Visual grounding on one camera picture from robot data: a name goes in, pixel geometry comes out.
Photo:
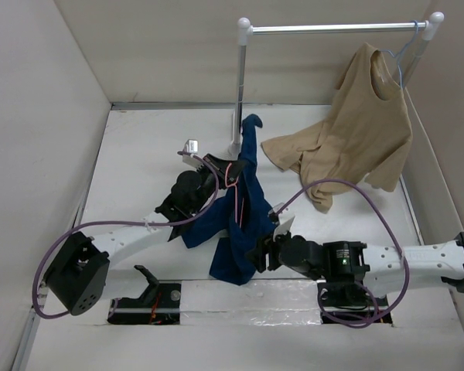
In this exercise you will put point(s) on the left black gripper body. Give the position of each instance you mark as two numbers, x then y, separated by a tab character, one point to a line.
207	179

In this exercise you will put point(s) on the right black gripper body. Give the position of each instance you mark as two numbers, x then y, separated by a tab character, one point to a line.
273	248

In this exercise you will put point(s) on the pink wire hanger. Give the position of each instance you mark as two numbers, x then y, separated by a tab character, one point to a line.
233	184

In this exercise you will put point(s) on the blue t shirt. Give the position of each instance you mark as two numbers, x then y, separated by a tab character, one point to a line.
242	212

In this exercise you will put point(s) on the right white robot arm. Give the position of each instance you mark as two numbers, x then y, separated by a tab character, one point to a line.
380	269

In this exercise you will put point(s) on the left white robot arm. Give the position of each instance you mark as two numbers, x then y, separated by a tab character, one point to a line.
76	267

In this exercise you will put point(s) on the beige t shirt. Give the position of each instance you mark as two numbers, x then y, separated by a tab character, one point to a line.
366	136

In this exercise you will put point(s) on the white metal clothes rack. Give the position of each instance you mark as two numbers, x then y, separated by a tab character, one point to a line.
406	60

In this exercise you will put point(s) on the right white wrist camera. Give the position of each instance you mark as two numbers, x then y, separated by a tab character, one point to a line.
282	218

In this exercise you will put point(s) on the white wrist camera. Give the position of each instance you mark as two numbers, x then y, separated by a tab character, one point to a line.
190	152
282	218

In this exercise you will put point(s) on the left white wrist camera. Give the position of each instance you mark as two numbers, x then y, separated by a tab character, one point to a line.
190	152

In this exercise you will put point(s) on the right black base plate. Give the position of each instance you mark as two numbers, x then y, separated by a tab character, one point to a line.
351	303

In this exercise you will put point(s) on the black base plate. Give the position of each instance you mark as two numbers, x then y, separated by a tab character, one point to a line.
159	304
351	303

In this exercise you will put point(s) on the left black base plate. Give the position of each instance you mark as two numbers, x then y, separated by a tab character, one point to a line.
159	304

